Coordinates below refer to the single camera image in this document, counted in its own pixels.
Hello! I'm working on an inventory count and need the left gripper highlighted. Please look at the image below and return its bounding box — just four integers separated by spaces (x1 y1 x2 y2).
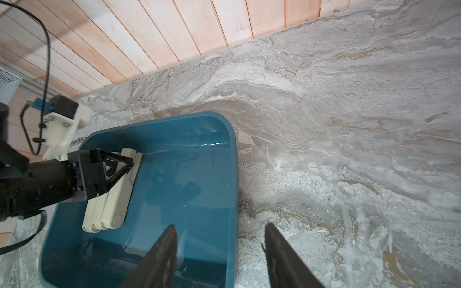
1 149 134 222

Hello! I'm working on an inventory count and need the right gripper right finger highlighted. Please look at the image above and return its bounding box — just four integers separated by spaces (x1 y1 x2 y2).
264 223 323 288

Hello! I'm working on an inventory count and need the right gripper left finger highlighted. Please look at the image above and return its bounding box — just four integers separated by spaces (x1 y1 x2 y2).
119 224 178 288

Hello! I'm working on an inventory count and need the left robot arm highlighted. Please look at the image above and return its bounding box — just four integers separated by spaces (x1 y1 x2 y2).
1 104 134 221

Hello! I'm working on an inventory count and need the teal plastic storage box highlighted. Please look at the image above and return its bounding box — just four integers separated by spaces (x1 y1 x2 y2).
38 112 238 288

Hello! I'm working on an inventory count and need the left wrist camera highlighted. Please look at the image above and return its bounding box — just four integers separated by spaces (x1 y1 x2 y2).
27 95 93 162

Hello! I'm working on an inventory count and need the white wire shelf rack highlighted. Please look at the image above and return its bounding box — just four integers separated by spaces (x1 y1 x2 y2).
0 67 22 104

